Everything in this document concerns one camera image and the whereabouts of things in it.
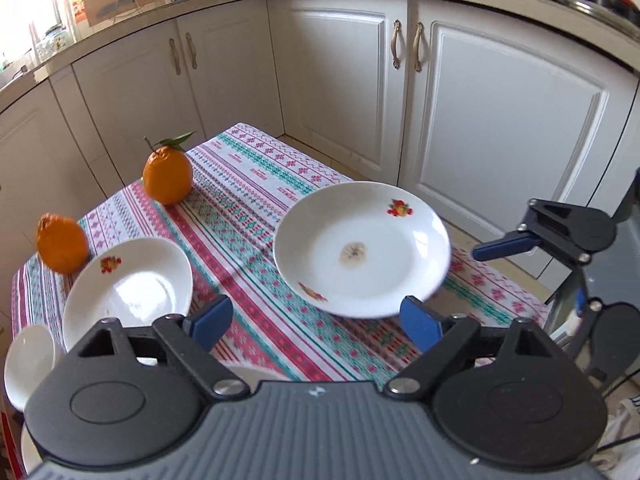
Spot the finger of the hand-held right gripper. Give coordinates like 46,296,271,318
570,300,608,386
472,199,590,267

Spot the small white fruit-print plate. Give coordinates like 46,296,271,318
62,237,194,366

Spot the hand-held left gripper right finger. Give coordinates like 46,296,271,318
384,296,553,401

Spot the orange with green leaf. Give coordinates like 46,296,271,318
142,131,197,206

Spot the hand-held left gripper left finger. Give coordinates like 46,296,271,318
65,294,251,401

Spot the white striped cloth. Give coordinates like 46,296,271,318
600,395,640,480

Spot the orange without leaf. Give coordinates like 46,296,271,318
36,213,90,275

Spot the steel pan lid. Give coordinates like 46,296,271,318
560,0,640,41

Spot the narrow white cabinet panel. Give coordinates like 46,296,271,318
47,65,126,198

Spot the white cabinet door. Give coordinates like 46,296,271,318
72,15,206,196
267,0,413,186
0,80,98,281
175,0,286,146
400,0,640,281

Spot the red green patterned tablecloth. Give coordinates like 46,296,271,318
11,121,551,386

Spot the plain white bowl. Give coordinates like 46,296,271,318
4,325,57,412

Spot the large white fruit-print plate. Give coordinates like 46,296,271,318
273,181,452,319

